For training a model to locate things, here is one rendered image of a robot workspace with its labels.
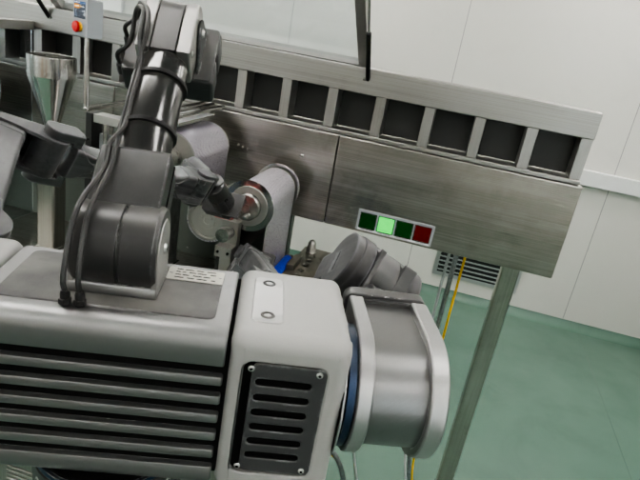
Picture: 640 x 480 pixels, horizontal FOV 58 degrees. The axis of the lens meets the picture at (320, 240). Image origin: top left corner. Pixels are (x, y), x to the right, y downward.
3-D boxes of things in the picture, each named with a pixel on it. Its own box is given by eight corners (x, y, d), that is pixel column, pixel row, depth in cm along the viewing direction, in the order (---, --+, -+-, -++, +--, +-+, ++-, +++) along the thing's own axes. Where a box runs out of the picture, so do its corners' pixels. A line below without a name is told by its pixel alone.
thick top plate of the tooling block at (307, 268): (264, 308, 165) (267, 290, 163) (302, 261, 202) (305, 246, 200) (317, 323, 162) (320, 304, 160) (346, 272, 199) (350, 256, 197)
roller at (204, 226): (186, 235, 168) (190, 196, 164) (221, 212, 192) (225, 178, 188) (224, 245, 166) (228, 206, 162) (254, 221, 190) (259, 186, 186)
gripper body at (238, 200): (238, 221, 148) (231, 209, 141) (203, 211, 150) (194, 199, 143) (247, 199, 150) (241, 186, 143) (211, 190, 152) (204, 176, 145)
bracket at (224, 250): (206, 320, 168) (216, 222, 157) (214, 310, 173) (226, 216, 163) (221, 325, 167) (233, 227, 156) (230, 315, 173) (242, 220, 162)
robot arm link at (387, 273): (375, 346, 68) (339, 323, 67) (364, 305, 78) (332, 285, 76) (425, 289, 66) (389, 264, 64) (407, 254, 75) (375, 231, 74)
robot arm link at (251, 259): (308, 297, 107) (260, 267, 104) (290, 323, 107) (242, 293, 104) (273, 259, 148) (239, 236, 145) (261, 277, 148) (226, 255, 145)
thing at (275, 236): (257, 286, 168) (265, 228, 162) (282, 259, 190) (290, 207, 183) (259, 287, 168) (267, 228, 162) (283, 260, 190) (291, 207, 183)
